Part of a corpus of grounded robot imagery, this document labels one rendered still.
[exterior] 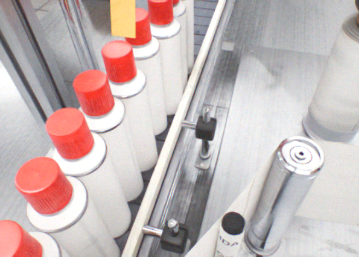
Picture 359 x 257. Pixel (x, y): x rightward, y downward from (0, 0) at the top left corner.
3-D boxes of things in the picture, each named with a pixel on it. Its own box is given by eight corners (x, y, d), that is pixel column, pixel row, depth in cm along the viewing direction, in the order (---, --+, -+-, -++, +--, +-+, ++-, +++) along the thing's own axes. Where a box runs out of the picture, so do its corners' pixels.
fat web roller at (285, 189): (278, 260, 37) (331, 183, 23) (241, 251, 38) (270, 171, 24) (281, 225, 40) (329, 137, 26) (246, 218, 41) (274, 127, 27)
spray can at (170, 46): (181, 118, 53) (177, 6, 37) (152, 116, 53) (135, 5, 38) (185, 97, 56) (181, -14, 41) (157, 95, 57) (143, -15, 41)
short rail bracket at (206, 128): (211, 164, 53) (215, 117, 43) (194, 160, 53) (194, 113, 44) (215, 149, 54) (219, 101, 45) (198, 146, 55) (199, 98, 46)
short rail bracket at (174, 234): (184, 270, 42) (182, 238, 32) (141, 257, 43) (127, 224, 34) (190, 247, 44) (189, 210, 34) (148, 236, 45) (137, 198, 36)
